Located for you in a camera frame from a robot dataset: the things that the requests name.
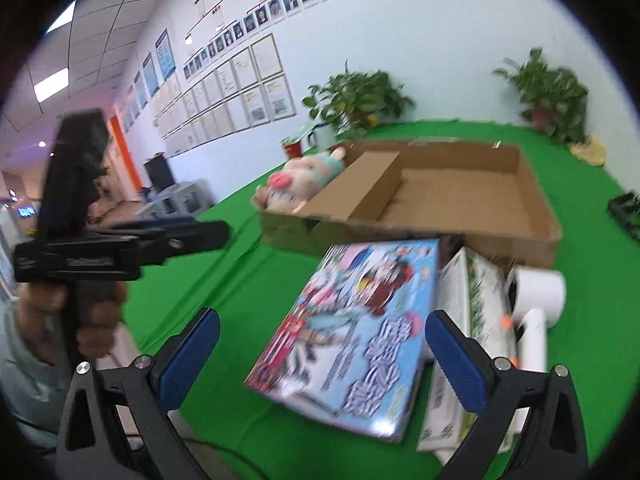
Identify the potted green plant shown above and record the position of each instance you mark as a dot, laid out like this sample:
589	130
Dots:
354	103
554	101

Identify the pink pig plush toy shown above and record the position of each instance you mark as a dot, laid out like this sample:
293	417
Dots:
290	188

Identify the right potted green plant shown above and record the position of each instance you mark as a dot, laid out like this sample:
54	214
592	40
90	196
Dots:
554	101

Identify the person's left hand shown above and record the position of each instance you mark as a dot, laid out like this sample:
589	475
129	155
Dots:
41	304

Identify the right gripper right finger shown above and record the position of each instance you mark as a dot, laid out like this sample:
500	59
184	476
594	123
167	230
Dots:
553	442

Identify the white handheld fan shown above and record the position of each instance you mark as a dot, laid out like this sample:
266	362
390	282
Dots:
508	317

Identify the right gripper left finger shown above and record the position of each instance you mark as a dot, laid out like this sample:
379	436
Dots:
115	423

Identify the left potted green plant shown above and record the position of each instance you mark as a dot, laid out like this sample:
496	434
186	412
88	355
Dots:
354	103

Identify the long cardboard box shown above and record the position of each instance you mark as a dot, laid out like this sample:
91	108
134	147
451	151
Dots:
361	192

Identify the large open cardboard tray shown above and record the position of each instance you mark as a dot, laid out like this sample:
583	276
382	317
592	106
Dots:
483	196

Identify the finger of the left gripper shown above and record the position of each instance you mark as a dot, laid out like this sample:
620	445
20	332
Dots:
147	224
159	245

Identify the black plastic bracket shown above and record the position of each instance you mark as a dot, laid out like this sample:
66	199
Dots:
625	211

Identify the grey plastic stool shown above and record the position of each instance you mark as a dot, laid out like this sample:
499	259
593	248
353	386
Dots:
161	206
192	198

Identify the colourful board game box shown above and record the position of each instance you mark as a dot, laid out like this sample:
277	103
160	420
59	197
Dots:
351	351

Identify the black cabinet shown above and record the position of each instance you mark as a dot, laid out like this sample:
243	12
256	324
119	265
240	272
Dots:
159	172

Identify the white enamel mug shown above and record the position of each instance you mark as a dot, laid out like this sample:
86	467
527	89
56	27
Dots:
321	137

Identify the red paper cup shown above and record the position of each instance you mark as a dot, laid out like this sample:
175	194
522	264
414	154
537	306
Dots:
293	147

